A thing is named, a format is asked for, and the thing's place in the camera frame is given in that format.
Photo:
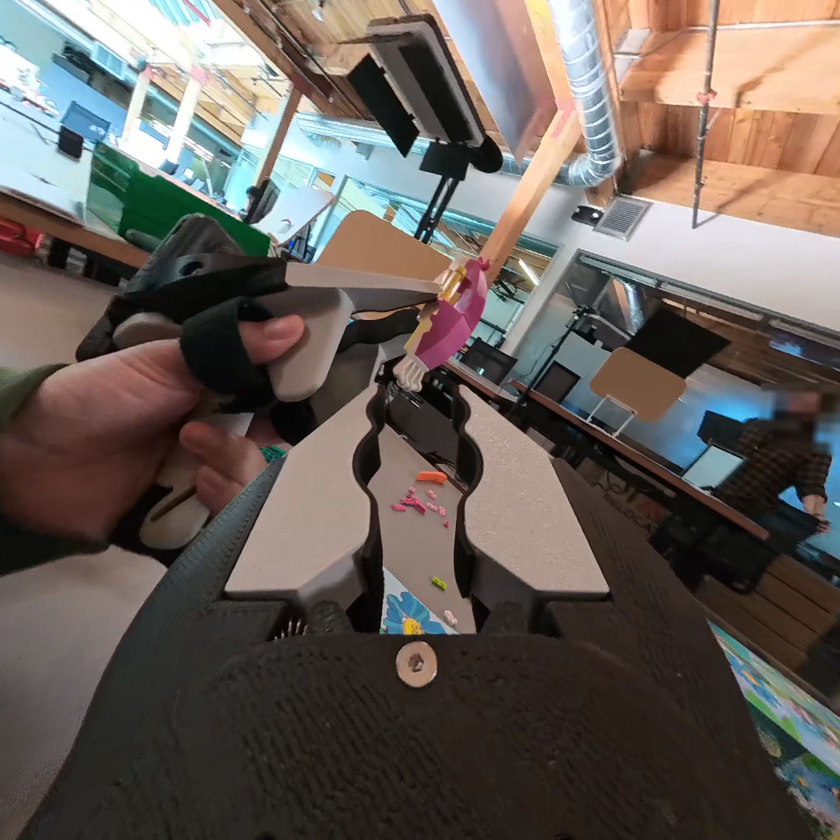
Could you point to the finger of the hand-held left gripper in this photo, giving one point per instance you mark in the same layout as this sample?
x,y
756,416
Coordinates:
x,y
367,282
387,300

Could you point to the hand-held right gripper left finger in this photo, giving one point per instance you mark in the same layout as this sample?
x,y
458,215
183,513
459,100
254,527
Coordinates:
x,y
308,518

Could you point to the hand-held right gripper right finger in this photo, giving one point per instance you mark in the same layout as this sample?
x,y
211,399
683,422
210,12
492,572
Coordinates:
x,y
525,518

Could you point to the pink white lego assembly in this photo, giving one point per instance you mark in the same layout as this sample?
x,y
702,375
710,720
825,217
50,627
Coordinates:
x,y
453,321

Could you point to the person's left forearm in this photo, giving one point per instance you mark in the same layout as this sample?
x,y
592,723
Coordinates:
x,y
19,387

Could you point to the teal lego pieces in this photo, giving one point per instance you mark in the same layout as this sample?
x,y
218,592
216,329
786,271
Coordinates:
x,y
272,451

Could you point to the orange lego piece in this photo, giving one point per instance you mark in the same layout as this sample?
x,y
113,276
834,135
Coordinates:
x,y
431,477

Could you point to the pile of pink lego pieces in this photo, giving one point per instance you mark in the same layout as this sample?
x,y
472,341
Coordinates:
x,y
420,502

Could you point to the colourful lego box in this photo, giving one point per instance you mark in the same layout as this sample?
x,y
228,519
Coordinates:
x,y
778,715

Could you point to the person's left hand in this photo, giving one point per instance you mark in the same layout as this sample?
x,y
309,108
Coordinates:
x,y
98,426

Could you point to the tan board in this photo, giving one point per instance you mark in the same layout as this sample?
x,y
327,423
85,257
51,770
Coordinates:
x,y
636,384
380,246

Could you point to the green bin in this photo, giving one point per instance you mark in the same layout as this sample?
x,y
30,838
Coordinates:
x,y
164,197

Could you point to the long wooden table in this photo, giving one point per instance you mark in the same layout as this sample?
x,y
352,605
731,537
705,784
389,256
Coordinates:
x,y
623,449

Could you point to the flower instruction booklet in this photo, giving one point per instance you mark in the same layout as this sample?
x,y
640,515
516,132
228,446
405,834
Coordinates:
x,y
407,613

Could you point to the black ceiling heater unit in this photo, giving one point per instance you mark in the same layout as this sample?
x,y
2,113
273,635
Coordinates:
x,y
420,85

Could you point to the black monitor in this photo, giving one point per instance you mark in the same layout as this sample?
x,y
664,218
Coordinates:
x,y
676,341

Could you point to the metal ceiling pipe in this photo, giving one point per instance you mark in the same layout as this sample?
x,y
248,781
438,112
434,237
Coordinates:
x,y
705,111

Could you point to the white wall vent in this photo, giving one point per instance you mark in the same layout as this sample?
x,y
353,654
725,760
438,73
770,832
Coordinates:
x,y
622,217

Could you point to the silver ceiling duct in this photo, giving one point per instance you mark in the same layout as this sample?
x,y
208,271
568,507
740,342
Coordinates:
x,y
590,98

